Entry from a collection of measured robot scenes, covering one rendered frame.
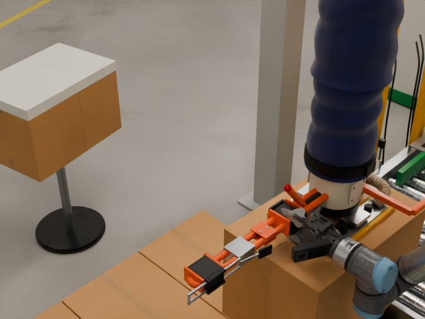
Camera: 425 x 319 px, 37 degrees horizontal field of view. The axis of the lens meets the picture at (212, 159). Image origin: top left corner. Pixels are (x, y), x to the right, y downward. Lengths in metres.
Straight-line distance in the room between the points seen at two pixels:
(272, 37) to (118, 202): 1.43
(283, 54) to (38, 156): 1.31
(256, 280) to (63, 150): 1.44
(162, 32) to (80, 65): 2.92
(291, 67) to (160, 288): 1.40
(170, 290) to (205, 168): 1.70
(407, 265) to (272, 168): 1.90
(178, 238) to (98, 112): 0.84
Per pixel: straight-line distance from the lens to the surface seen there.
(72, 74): 3.24
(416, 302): 2.73
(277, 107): 3.46
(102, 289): 2.70
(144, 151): 4.43
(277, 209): 1.98
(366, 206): 2.20
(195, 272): 1.75
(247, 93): 5.10
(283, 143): 3.63
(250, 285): 2.17
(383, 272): 1.81
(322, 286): 1.96
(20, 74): 3.30
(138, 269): 2.76
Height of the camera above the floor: 2.47
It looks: 35 degrees down
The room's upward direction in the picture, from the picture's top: straight up
